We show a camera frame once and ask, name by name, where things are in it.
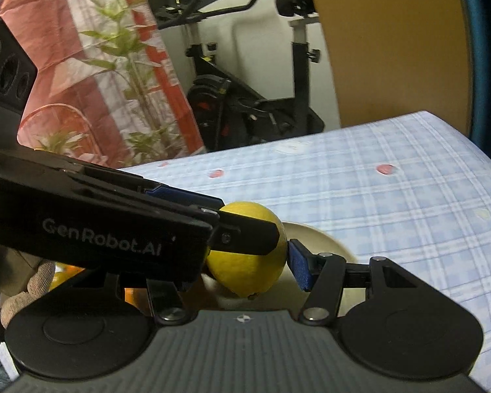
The yellow lemon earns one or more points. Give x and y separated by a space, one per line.
245 272

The cream round plate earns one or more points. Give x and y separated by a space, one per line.
270 305

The person's left hand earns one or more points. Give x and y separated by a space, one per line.
41 278

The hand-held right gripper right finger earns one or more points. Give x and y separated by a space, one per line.
300 266

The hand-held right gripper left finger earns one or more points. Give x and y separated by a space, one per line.
165 301

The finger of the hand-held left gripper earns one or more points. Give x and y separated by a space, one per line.
249 235
180 197

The black exercise bike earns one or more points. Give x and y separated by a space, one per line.
229 106

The wooden door panel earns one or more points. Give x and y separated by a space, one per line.
392 41

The orange tangerine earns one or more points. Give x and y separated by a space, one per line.
67 274
134 297

